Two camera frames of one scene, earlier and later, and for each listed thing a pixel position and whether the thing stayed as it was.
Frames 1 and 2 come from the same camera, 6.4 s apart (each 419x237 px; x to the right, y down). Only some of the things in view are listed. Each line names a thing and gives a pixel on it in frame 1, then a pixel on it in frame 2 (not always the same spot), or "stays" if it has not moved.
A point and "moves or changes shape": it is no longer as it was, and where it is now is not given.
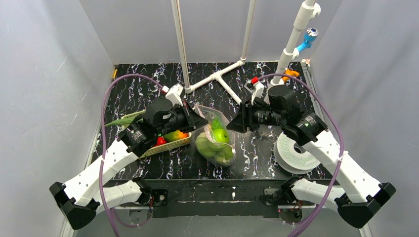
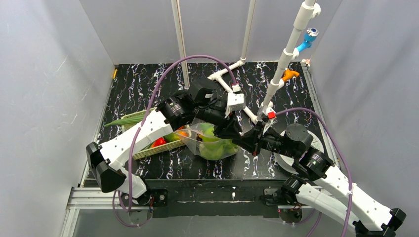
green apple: [221, 136] moves or changes shape
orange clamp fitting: [290, 73] stays
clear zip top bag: [216, 143] moves or changes shape
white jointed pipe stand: [310, 10] stays
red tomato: [160, 141] stays
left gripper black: [188, 114] to [224, 118]
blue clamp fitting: [312, 33] stays
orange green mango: [175, 135] stays
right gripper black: [245, 117] to [257, 140]
